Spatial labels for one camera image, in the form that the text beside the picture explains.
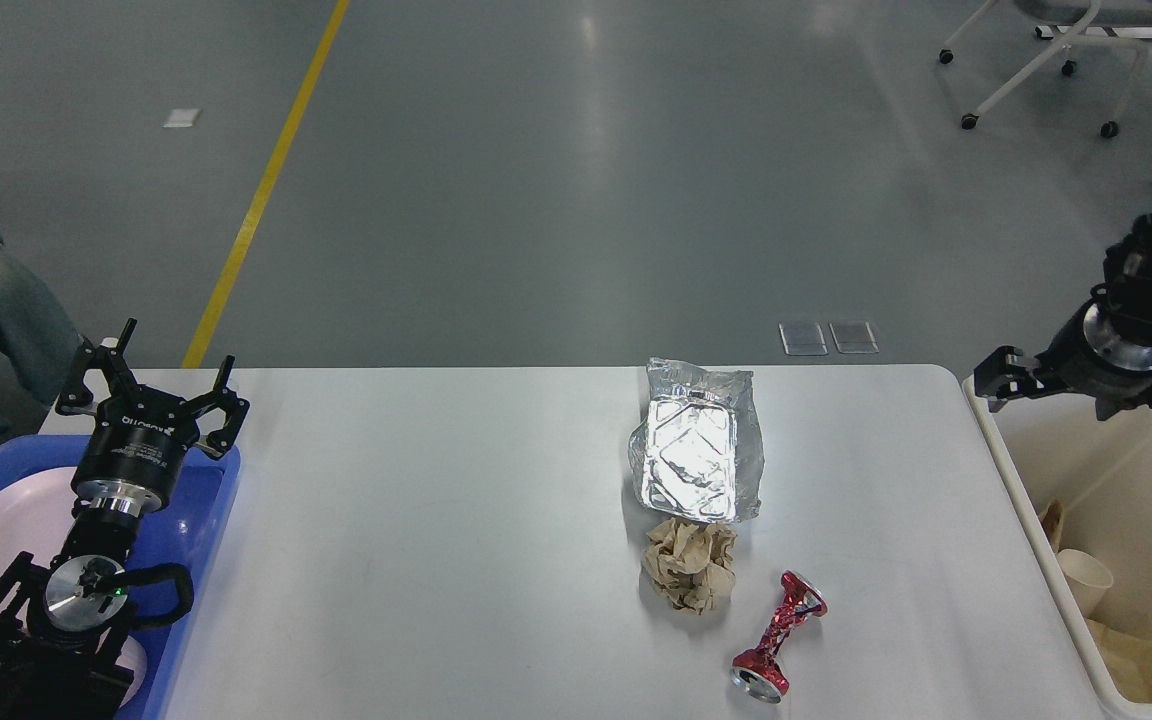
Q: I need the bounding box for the pink plate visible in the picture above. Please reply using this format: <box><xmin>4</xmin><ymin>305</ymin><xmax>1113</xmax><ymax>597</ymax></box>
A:
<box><xmin>0</xmin><ymin>468</ymin><xmax>162</xmax><ymax>719</ymax></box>

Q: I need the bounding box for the crushed red can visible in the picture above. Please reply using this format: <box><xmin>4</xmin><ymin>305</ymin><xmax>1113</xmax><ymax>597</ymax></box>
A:
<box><xmin>730</xmin><ymin>570</ymin><xmax>829</xmax><ymax>705</ymax></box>

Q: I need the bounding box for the white floor marker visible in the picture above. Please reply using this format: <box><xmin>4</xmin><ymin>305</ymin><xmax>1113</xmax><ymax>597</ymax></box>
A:
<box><xmin>162</xmin><ymin>108</ymin><xmax>200</xmax><ymax>129</ymax></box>

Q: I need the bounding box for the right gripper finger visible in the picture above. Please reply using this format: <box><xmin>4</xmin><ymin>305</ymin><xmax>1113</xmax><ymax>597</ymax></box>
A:
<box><xmin>973</xmin><ymin>346</ymin><xmax>1068</xmax><ymax>411</ymax></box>
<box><xmin>1094</xmin><ymin>384</ymin><xmax>1152</xmax><ymax>420</ymax></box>

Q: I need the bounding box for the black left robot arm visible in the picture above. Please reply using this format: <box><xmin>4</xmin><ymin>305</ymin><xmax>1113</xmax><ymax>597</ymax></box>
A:
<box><xmin>0</xmin><ymin>319</ymin><xmax>250</xmax><ymax>719</ymax></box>

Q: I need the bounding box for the left floor socket plate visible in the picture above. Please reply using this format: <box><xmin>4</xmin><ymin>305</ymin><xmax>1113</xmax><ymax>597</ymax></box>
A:
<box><xmin>778</xmin><ymin>323</ymin><xmax>829</xmax><ymax>357</ymax></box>

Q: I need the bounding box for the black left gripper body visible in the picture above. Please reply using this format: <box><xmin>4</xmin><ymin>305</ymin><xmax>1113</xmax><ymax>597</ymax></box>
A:
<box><xmin>70</xmin><ymin>418</ymin><xmax>198</xmax><ymax>515</ymax></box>

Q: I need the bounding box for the floor socket plate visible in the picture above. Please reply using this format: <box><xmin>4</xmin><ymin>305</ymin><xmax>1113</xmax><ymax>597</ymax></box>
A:
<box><xmin>778</xmin><ymin>323</ymin><xmax>829</xmax><ymax>357</ymax></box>
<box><xmin>829</xmin><ymin>320</ymin><xmax>881</xmax><ymax>355</ymax></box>

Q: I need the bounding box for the right floor socket plate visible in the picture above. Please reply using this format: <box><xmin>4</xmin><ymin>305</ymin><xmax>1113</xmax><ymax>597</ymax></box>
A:
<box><xmin>829</xmin><ymin>320</ymin><xmax>881</xmax><ymax>355</ymax></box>

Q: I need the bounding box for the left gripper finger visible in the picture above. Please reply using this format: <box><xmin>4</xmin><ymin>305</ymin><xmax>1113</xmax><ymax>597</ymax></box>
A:
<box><xmin>170</xmin><ymin>356</ymin><xmax>250</xmax><ymax>462</ymax></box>
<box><xmin>56</xmin><ymin>320</ymin><xmax>139</xmax><ymax>426</ymax></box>

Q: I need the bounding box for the aluminium foil container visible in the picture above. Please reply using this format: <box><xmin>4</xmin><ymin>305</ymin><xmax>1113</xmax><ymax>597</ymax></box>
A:
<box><xmin>627</xmin><ymin>357</ymin><xmax>765</xmax><ymax>524</ymax></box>

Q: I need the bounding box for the white chair base bar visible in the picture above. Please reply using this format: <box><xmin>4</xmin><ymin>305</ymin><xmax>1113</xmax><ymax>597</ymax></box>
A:
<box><xmin>1034</xmin><ymin>26</ymin><xmax>1152</xmax><ymax>41</ymax></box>

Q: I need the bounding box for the white paper cup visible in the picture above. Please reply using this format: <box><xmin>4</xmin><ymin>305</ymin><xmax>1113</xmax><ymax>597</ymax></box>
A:
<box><xmin>1056</xmin><ymin>548</ymin><xmax>1115</xmax><ymax>617</ymax></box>

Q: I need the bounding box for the brown paper ball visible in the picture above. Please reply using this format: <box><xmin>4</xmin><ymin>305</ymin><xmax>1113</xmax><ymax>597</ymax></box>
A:
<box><xmin>641</xmin><ymin>518</ymin><xmax>738</xmax><ymax>616</ymax></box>

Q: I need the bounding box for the blue plastic tray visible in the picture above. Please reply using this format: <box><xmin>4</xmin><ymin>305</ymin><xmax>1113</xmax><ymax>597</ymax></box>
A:
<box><xmin>0</xmin><ymin>435</ymin><xmax>241</xmax><ymax>719</ymax></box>

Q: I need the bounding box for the beige plastic bin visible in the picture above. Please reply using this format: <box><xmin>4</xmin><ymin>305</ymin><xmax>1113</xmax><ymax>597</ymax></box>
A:
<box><xmin>963</xmin><ymin>381</ymin><xmax>1152</xmax><ymax>719</ymax></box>

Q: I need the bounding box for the white office chair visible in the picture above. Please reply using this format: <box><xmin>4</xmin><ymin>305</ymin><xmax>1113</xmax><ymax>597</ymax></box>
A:
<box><xmin>958</xmin><ymin>1</ymin><xmax>1152</xmax><ymax>141</ymax></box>

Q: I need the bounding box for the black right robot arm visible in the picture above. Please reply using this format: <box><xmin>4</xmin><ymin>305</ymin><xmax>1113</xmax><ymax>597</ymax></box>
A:
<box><xmin>972</xmin><ymin>214</ymin><xmax>1152</xmax><ymax>420</ymax></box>

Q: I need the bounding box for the brown paper bag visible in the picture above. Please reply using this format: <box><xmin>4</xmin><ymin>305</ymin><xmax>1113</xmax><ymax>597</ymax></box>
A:
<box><xmin>1084</xmin><ymin>617</ymin><xmax>1152</xmax><ymax>703</ymax></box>

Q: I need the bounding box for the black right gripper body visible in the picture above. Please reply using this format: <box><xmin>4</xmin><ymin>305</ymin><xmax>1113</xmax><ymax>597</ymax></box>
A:
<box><xmin>1043</xmin><ymin>300</ymin><xmax>1152</xmax><ymax>400</ymax></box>

